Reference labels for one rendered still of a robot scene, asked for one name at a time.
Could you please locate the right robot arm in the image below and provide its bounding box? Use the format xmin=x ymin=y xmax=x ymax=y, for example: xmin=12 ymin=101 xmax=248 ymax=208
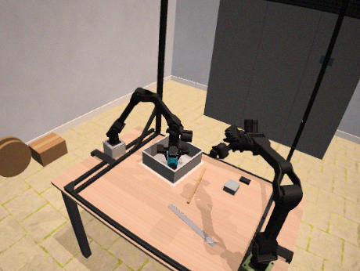
xmin=106 ymin=87 xmax=193 ymax=158

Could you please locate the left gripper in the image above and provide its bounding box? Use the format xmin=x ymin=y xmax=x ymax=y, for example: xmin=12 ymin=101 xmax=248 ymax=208
xmin=212 ymin=130 xmax=246 ymax=159

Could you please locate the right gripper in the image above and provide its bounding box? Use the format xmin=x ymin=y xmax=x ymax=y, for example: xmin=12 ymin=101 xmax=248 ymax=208
xmin=157 ymin=140 xmax=189 ymax=160

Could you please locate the grey flat bar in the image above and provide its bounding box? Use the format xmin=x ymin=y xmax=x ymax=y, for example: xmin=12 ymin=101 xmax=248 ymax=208
xmin=168 ymin=204 xmax=217 ymax=247

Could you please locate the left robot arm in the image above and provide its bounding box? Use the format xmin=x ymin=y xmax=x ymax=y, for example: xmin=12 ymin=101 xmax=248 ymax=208
xmin=225 ymin=119 xmax=303 ymax=271

